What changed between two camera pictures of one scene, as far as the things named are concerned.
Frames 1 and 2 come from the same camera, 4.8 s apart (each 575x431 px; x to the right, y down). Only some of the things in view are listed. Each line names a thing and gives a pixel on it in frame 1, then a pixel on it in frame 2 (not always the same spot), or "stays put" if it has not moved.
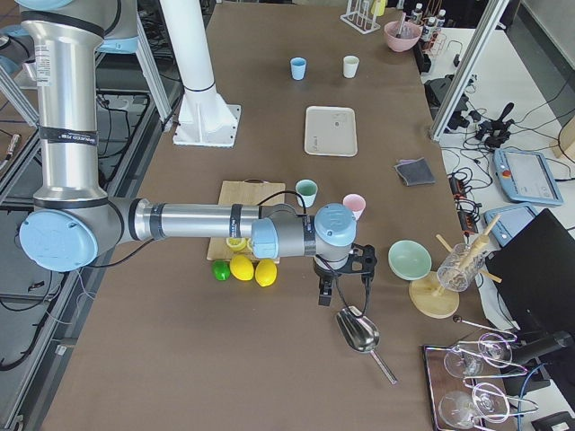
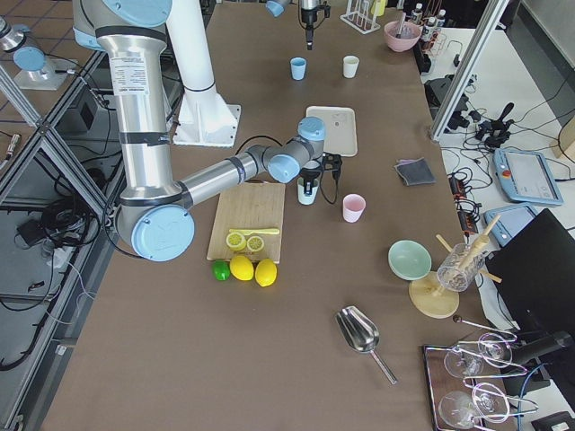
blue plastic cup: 298,67 stays put
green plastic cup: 307,189 stays put
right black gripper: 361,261 to 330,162
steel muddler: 398,35 stays put
